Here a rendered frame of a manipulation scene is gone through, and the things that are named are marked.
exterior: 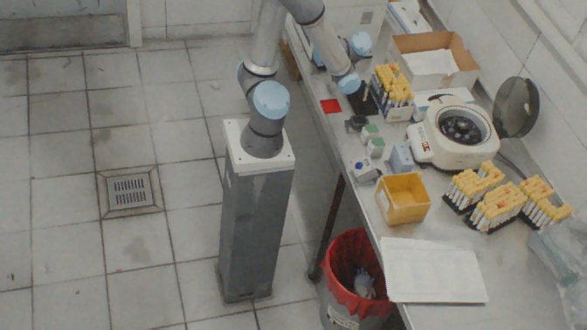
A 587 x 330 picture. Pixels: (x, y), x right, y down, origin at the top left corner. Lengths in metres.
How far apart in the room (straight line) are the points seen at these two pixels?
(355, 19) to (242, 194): 0.82
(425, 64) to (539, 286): 0.99
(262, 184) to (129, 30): 1.94
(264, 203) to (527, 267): 0.90
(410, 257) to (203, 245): 1.26
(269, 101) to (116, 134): 1.60
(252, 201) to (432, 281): 0.69
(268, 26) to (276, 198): 0.64
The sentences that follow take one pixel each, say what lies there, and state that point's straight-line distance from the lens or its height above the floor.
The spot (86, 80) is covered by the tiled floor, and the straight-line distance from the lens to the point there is 3.79.
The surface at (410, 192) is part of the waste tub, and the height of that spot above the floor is 0.88.
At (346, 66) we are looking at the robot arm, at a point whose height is 1.24.
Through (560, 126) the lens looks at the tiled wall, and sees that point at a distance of 2.32.
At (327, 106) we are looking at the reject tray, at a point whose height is 0.88.
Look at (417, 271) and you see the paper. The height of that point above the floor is 0.89.
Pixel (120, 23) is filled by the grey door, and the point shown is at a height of 0.18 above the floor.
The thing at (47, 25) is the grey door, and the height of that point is 0.19.
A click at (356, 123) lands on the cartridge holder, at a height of 0.89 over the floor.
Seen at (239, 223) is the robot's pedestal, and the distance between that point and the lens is 2.35.
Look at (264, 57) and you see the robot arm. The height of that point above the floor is 1.21.
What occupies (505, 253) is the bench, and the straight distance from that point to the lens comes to 2.18.
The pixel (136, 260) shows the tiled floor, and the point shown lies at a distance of 2.98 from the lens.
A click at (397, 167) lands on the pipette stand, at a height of 0.93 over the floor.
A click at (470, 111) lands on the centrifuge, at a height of 0.99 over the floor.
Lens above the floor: 2.50
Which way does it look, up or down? 49 degrees down
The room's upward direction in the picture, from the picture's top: 11 degrees clockwise
